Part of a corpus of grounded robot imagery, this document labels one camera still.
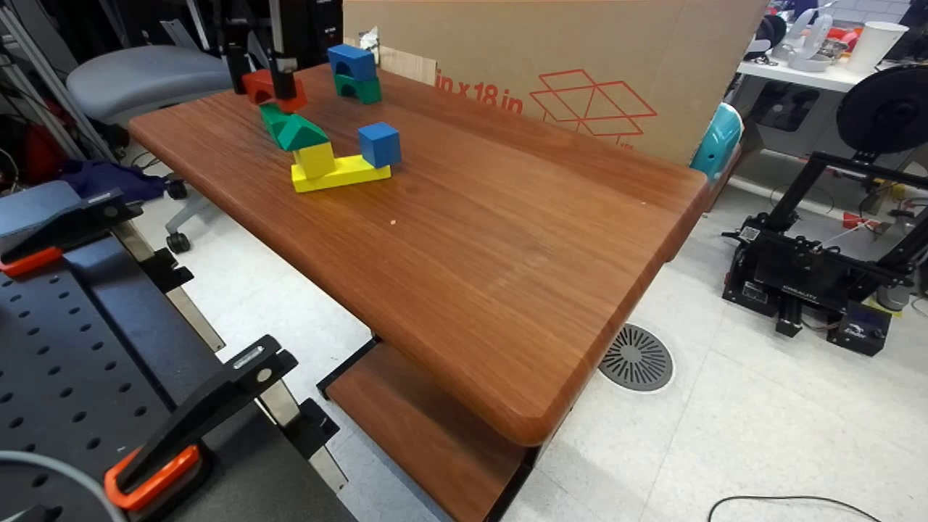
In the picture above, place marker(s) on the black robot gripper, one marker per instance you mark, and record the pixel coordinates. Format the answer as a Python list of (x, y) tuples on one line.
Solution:
[(264, 14)]

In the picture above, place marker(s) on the orange arch block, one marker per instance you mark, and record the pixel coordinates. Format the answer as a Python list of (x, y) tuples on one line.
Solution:
[(258, 87)]

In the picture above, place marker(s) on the green prism block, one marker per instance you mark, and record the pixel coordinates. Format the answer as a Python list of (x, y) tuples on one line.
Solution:
[(303, 133)]

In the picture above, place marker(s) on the blue arch block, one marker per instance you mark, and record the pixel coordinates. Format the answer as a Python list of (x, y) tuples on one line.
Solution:
[(348, 59)]

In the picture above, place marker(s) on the yellow square block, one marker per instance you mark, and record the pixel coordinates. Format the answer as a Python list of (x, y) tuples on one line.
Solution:
[(315, 161)]

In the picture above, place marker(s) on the green arch block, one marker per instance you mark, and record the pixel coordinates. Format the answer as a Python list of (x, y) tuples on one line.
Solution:
[(367, 91)]

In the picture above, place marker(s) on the yellow flat block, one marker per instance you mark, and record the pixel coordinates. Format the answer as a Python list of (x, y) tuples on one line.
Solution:
[(348, 175)]

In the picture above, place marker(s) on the blue cube block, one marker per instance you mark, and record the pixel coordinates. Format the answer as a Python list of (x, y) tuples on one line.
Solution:
[(381, 143)]

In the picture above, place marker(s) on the crumpled grey plastic bag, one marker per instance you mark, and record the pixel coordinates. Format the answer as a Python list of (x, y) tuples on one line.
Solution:
[(370, 40)]

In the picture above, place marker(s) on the grey office chair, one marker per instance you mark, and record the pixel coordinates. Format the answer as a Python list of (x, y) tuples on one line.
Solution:
[(146, 82)]

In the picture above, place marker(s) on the blue cloth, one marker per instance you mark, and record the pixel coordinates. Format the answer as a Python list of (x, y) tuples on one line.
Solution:
[(104, 181)]

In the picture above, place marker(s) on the large cardboard box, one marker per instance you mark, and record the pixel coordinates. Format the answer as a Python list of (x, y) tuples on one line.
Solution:
[(580, 46)]

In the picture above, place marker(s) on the black perforated mounting board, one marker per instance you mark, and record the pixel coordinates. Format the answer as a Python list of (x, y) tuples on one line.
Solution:
[(67, 385)]

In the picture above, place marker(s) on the table base with wooden shelf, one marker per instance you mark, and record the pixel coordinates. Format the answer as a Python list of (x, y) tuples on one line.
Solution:
[(416, 436)]

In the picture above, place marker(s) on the teal plastic container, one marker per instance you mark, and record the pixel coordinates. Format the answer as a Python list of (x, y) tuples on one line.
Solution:
[(718, 143)]

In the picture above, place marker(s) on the round metal floor drain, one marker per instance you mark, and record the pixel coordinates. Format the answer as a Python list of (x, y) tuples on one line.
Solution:
[(635, 358)]

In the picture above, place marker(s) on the white desk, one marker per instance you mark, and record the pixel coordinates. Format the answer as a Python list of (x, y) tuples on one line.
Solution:
[(822, 69)]

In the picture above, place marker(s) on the black 3D printer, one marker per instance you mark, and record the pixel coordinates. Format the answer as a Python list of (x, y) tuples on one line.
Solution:
[(800, 275)]

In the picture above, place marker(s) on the black filament spool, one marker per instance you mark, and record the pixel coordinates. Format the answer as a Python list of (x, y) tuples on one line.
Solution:
[(889, 108)]

